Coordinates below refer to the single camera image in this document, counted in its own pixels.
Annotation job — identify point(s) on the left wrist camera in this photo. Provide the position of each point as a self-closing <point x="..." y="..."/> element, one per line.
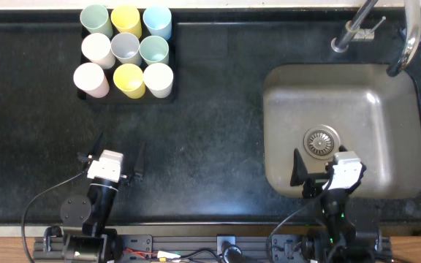
<point x="105" y="165"/>

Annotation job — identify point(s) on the yellow cup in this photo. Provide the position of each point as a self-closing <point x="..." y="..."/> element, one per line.
<point x="128" y="78"/>
<point x="124" y="18"/>

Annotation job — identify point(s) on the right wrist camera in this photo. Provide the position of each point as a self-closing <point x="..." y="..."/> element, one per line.
<point x="343" y="170"/>

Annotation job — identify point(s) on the pink cup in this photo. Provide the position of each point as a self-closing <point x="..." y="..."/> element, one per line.
<point x="90" y="77"/>

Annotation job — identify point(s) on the black tray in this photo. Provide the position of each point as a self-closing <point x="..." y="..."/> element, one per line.
<point x="113" y="99"/>

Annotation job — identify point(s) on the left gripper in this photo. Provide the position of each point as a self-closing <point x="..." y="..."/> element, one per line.
<point x="82" y="158"/>

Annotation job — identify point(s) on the steel tap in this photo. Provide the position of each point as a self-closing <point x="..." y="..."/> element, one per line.
<point x="413" y="36"/>

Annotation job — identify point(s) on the steel sink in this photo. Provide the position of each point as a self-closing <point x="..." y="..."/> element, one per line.
<point x="378" y="109"/>

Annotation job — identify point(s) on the white cup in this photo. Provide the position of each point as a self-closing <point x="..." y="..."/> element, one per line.
<point x="158" y="77"/>
<point x="96" y="47"/>

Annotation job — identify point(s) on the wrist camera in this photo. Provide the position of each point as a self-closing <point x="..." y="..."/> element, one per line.
<point x="105" y="165"/>
<point x="343" y="170"/>

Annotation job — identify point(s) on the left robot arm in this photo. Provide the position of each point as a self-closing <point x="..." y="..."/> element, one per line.
<point x="99" y="204"/>

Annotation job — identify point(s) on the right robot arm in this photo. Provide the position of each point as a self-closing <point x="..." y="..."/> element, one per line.
<point x="336" y="219"/>

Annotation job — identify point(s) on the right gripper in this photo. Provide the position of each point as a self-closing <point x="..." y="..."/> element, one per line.
<point x="316" y="179"/>

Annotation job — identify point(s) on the mounting rail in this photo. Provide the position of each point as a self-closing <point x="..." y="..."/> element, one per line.
<point x="188" y="245"/>

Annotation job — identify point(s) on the blue cup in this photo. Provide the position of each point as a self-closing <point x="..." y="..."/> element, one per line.
<point x="157" y="20"/>

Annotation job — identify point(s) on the grey cup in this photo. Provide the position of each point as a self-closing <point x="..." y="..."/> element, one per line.
<point x="124" y="45"/>

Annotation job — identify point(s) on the green cup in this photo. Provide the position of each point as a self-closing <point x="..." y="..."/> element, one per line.
<point x="154" y="49"/>
<point x="95" y="18"/>

